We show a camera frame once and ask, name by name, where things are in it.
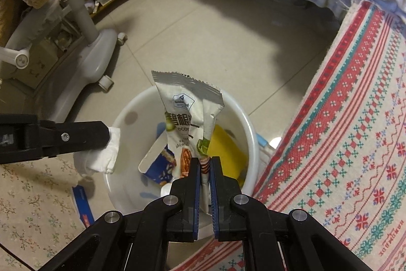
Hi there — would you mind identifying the patterned woven blanket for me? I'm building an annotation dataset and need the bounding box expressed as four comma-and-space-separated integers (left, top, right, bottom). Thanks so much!
178, 0, 406, 271

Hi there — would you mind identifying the yellow sponge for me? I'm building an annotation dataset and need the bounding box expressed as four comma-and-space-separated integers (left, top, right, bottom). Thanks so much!
206, 125, 249, 189

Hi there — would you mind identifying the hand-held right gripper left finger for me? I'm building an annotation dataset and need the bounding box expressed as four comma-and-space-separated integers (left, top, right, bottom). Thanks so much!
38, 158, 201, 271

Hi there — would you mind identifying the white plastic bin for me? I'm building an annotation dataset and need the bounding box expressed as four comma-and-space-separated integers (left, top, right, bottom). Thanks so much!
103, 85, 261, 270

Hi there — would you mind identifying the white nut snack wrapper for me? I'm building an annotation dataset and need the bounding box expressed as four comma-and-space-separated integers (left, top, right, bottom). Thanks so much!
151, 70, 225, 214

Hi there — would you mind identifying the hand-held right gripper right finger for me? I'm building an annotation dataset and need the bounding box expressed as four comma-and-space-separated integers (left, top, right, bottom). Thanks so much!
210, 157, 375, 271

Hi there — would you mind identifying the blue paper strip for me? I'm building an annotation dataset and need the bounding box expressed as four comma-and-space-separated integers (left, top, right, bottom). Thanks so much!
72, 185, 95, 227

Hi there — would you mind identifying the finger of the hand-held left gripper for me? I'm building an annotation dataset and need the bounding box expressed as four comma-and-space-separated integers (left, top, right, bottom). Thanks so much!
0, 120, 110, 165

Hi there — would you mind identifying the grey wheeled chair stand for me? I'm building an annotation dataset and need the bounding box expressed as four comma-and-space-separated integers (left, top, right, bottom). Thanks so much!
0, 0, 127, 132

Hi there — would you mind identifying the white tissue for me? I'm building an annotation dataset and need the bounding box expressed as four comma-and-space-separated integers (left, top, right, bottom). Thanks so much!
74, 126, 122, 178

